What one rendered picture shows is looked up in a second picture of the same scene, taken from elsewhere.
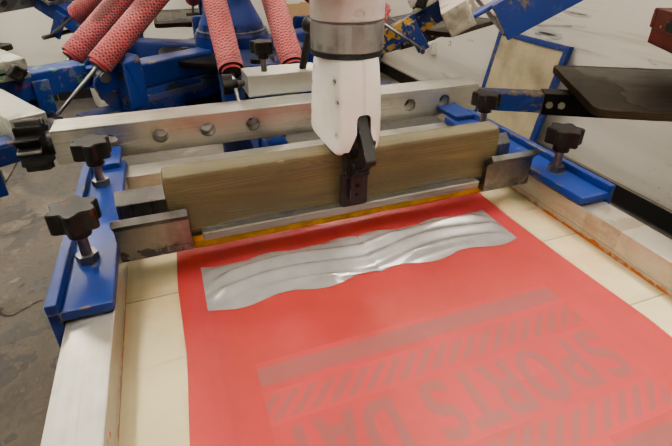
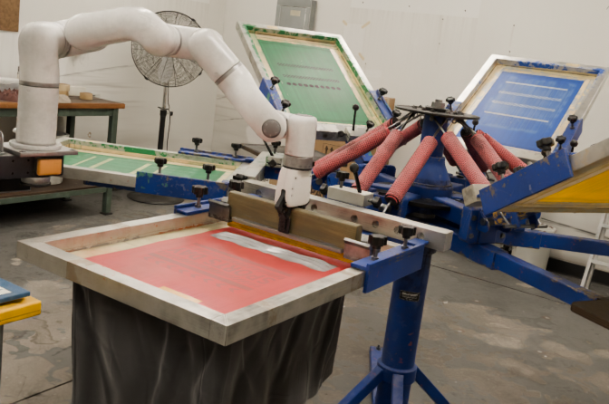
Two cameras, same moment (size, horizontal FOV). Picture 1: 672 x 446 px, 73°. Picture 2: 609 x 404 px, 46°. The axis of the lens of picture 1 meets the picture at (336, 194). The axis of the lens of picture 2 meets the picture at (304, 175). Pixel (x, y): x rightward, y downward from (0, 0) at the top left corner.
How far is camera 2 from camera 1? 1.58 m
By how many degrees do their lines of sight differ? 53
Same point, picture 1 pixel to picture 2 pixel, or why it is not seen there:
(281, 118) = (327, 209)
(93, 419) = (156, 220)
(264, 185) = (256, 208)
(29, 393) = not seen: hidden behind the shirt
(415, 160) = (314, 226)
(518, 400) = (227, 269)
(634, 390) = (253, 283)
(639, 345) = (278, 285)
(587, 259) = not seen: hidden behind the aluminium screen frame
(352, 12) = (288, 151)
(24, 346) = not seen: hidden behind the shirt
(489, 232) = (316, 265)
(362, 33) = (290, 159)
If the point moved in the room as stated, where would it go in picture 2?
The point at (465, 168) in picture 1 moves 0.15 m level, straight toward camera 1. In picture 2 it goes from (338, 241) to (281, 240)
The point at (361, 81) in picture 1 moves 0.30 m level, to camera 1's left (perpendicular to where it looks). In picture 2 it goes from (285, 176) to (225, 153)
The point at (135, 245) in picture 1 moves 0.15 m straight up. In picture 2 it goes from (213, 211) to (218, 158)
